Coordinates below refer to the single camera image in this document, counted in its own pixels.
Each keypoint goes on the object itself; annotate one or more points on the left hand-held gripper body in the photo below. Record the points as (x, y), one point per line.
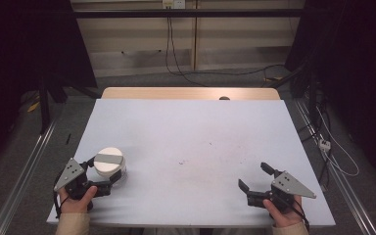
(75, 182)

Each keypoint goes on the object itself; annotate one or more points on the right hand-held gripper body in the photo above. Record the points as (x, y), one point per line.
(287, 187)

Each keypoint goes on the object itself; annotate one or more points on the person's left hand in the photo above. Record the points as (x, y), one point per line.
(76, 205)

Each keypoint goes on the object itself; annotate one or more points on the person's right hand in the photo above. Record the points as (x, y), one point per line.
(285, 218)

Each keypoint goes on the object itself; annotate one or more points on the black pen on floor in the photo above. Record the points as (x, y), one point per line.
(68, 138)

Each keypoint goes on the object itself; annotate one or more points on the white power strip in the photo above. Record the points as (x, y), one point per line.
(324, 144)

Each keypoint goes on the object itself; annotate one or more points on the pale blue table mat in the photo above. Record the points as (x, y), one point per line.
(192, 156)

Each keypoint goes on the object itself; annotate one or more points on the black metal stand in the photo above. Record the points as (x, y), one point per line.
(311, 94)
(44, 107)

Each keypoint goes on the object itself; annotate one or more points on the yellow floor tape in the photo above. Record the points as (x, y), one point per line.
(33, 106)

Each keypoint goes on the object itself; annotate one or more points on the dark round table grommet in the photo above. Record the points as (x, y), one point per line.
(224, 98)

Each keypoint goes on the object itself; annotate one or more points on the wooden table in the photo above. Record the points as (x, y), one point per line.
(176, 93)

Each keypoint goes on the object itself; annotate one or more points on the black curtain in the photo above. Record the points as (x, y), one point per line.
(355, 65)
(23, 49)

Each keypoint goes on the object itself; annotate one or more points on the black horizontal bar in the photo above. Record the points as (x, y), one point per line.
(189, 13)

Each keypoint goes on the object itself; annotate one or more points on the aluminium floor rail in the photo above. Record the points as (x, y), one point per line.
(339, 182)
(19, 179)

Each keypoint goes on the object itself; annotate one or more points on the white wall socket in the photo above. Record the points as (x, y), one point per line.
(174, 3)

